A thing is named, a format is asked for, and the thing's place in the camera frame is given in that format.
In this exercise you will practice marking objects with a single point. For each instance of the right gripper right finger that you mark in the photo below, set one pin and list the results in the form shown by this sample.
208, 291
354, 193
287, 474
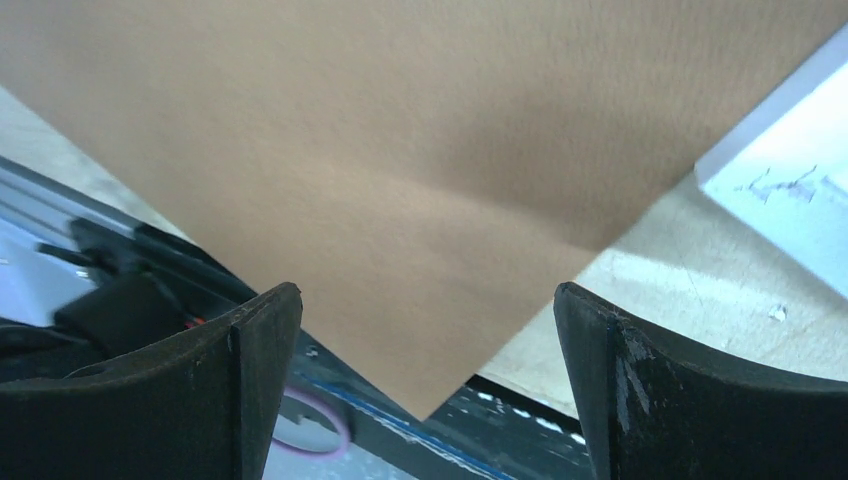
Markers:
655, 404

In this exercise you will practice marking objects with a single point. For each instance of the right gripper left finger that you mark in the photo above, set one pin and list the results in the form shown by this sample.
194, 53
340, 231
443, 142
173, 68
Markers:
201, 404

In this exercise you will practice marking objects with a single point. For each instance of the white picture frame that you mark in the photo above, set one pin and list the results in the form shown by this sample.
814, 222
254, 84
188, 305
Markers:
782, 170

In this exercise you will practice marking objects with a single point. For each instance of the brown cardboard backing board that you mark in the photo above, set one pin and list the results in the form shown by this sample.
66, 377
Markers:
426, 172

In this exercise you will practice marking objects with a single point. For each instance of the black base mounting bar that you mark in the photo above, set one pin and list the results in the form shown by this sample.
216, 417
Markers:
149, 284

